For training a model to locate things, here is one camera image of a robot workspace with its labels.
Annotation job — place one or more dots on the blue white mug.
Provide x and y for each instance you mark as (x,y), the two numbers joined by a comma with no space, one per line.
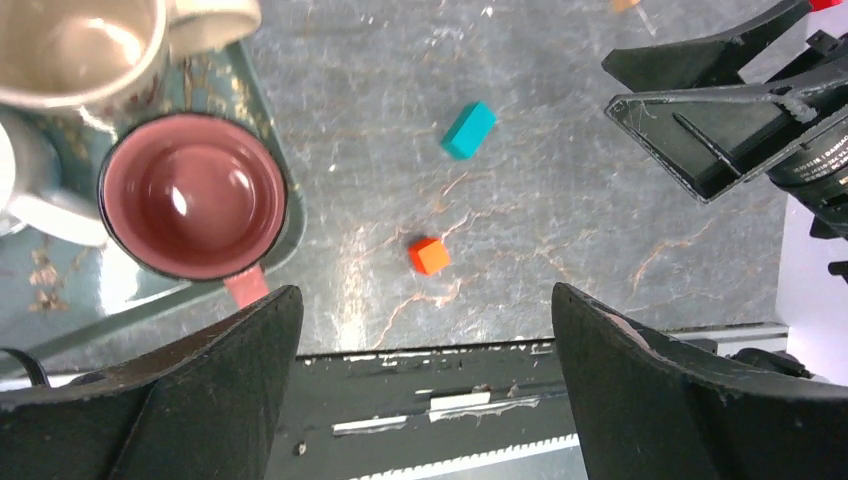
(31,190)

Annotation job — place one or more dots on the floral green tray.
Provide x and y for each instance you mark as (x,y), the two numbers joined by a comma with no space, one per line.
(56,296)

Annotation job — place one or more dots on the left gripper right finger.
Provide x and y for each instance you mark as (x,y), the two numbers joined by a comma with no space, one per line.
(650,406)

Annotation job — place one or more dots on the red cube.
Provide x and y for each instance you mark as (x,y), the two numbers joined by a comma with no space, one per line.
(429,255)

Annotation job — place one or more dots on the pink ghost pattern mug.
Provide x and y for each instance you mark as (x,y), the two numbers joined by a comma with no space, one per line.
(195,197)

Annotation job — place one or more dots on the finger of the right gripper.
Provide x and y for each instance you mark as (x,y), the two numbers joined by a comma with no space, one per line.
(707,61)
(711,140)

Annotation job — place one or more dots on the tall seashell cream mug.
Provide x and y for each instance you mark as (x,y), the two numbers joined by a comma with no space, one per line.
(101,60)

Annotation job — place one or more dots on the purple red block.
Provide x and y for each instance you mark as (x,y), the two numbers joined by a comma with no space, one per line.
(820,5)

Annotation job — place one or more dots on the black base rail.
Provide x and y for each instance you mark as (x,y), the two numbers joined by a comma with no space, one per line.
(478,411)

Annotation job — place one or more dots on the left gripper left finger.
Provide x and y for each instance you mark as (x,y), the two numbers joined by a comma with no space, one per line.
(203,407)

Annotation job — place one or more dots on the small tan wooden block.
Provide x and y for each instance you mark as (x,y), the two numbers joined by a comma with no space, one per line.
(619,6)

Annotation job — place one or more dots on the teal block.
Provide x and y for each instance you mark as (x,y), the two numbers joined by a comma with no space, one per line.
(468,132)

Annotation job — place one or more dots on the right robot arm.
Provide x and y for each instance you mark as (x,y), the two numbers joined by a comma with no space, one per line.
(812,285)

